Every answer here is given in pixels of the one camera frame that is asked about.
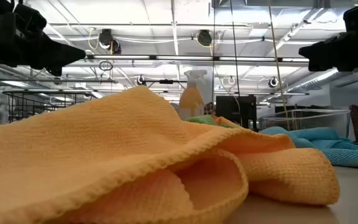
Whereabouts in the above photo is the blue microfiber towel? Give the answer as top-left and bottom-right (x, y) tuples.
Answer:
(259, 126), (358, 170)

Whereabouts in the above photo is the black monitor screen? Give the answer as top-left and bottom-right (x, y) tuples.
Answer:
(215, 95), (258, 132)

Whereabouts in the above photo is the white robot figure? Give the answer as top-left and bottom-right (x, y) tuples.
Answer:
(0, 86), (16, 126)

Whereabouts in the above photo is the green microfiber towel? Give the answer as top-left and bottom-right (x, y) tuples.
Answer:
(186, 114), (234, 129)

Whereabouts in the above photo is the yellow cable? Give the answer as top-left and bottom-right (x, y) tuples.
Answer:
(267, 0), (291, 130)

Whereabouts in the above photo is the clear plastic bin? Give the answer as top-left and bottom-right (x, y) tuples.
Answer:
(259, 108), (352, 140)

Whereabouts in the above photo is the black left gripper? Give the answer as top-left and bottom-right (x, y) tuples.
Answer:
(0, 0), (87, 78)

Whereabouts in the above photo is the red white patterned panel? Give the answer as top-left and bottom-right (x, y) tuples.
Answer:
(203, 102), (218, 116)

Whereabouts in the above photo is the black wire basket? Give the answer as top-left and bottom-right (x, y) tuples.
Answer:
(2, 90), (99, 124)

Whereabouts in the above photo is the orange microfiber towel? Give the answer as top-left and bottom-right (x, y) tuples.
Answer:
(0, 86), (341, 224)
(211, 115), (239, 129)

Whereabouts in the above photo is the large black ceiling cable reel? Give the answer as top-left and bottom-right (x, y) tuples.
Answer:
(196, 29), (213, 48)
(98, 28), (122, 55)

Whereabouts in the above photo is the long overhead light bar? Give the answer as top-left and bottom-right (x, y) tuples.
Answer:
(85, 54), (310, 62)

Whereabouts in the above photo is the orange spray bottle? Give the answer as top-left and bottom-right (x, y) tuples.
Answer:
(178, 69), (208, 121)

